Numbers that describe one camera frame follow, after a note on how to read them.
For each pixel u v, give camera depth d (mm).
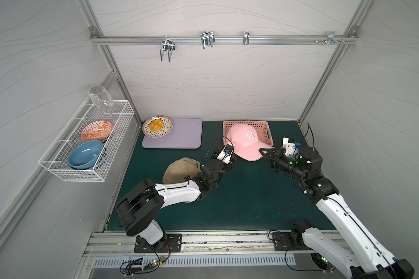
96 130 711
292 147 666
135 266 712
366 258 398
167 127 1163
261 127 1146
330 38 765
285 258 694
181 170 864
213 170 600
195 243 749
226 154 652
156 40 789
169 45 784
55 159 557
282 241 734
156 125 1146
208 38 764
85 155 625
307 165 533
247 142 749
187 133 1143
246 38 794
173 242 739
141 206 442
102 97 733
